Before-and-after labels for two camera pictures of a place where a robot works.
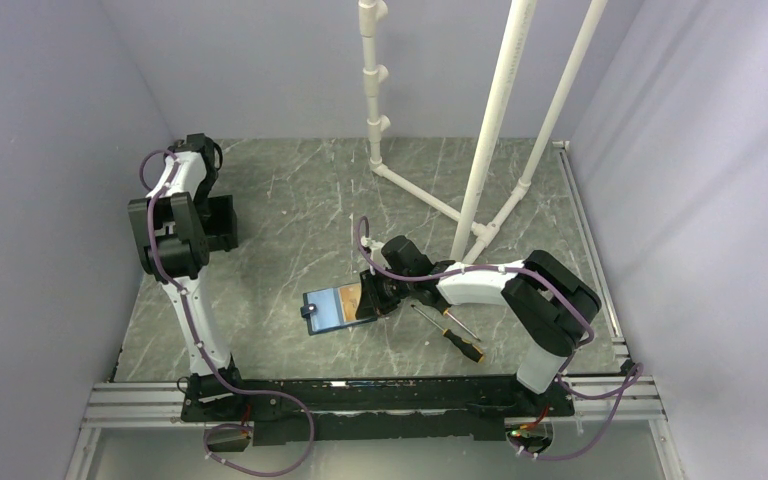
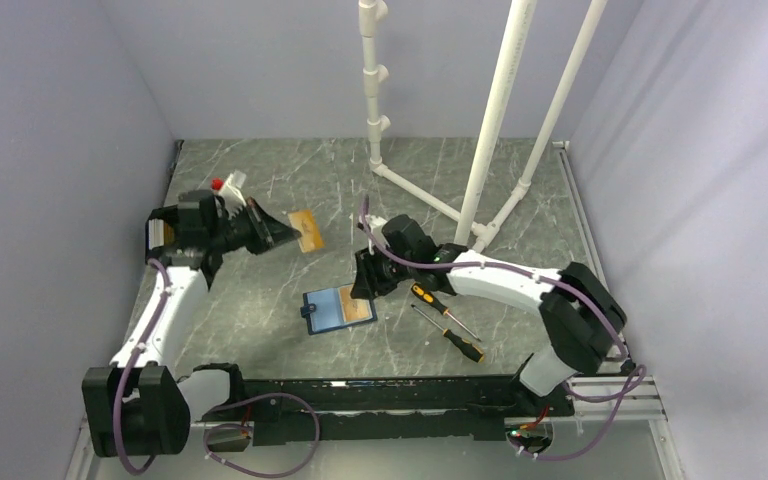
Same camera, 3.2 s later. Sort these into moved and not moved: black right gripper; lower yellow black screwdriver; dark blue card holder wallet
Moved: black right gripper
Not moved: dark blue card holder wallet; lower yellow black screwdriver
